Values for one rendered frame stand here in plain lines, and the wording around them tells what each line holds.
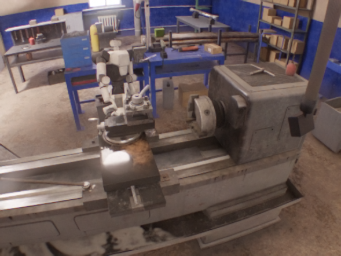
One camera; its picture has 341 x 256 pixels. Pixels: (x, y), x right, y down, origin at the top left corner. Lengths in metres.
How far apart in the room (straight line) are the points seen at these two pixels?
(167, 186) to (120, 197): 0.27
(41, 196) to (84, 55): 2.11
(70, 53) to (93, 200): 2.23
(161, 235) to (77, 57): 2.38
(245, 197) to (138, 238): 0.84
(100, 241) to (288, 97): 1.51
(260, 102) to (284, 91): 0.19
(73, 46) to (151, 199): 2.35
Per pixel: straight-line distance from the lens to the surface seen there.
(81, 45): 3.17
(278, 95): 1.41
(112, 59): 2.40
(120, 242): 1.70
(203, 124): 1.38
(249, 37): 5.35
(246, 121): 1.35
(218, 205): 1.79
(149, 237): 1.70
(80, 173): 1.72
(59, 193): 1.49
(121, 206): 1.28
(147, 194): 1.31
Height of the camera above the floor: 1.89
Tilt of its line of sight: 35 degrees down
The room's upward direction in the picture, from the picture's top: straight up
